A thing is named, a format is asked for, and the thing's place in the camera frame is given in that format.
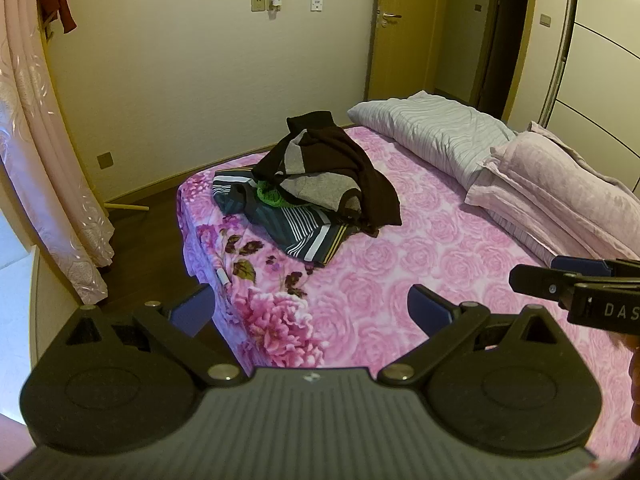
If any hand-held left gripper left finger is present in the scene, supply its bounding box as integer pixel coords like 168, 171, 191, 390
64, 283, 251, 387

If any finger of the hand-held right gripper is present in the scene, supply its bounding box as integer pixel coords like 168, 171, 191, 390
509, 264, 584, 306
552, 256, 640, 283

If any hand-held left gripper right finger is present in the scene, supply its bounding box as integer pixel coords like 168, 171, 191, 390
377, 284, 566, 387

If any dark striped shirt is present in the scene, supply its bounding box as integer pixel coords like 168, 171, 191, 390
212, 167, 361, 267

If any dark brown grey sweater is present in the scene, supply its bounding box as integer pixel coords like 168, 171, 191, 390
251, 112, 403, 239

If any person's right hand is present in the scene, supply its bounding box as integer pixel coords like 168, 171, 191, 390
614, 334, 640, 411

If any pink floral bed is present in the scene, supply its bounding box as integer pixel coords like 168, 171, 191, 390
176, 125, 640, 463

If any pink folded quilt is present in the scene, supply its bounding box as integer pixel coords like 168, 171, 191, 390
465, 121, 640, 267

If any green garment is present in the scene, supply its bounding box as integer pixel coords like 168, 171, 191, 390
256, 180, 311, 209

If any grey striped pillow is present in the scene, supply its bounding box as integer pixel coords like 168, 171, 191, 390
347, 91, 519, 189

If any cream wardrobe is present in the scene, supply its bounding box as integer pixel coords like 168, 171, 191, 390
505, 0, 640, 191

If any pink curtain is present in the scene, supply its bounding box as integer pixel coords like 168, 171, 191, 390
0, 0, 116, 306

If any wooden door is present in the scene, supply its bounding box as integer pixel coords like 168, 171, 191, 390
367, 0, 453, 106

